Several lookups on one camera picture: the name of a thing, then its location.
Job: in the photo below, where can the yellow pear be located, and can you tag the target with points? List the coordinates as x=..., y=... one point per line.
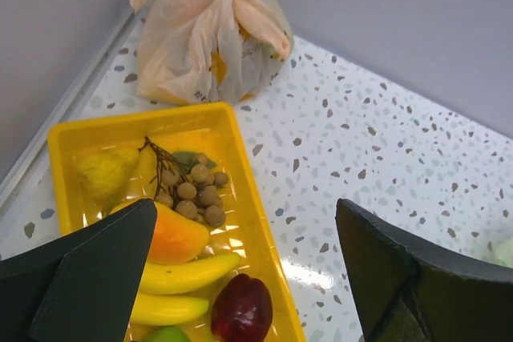
x=104, y=175

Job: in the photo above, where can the aluminium rail frame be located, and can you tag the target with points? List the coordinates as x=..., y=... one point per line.
x=68, y=107

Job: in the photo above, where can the yellow banana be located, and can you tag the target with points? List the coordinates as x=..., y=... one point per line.
x=162, y=298

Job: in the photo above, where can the orange yellow mango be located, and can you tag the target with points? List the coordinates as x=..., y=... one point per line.
x=176, y=239

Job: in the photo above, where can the green knotted plastic bag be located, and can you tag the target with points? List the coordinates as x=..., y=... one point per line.
x=499, y=252

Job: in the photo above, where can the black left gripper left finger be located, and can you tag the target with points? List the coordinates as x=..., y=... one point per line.
x=80, y=287

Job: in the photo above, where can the bunch of longan fruit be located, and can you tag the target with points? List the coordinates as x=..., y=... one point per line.
x=186, y=182

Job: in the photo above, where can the yellow plastic tray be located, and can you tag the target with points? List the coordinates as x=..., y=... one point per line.
x=210, y=129

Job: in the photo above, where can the orange plastic bag with fruit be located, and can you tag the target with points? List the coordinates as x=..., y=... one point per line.
x=205, y=51

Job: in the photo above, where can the green apple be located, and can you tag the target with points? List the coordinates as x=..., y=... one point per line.
x=166, y=334

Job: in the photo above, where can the dark red apple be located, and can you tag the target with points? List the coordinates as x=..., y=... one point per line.
x=243, y=311

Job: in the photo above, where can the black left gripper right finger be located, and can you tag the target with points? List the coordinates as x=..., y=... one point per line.
x=406, y=288

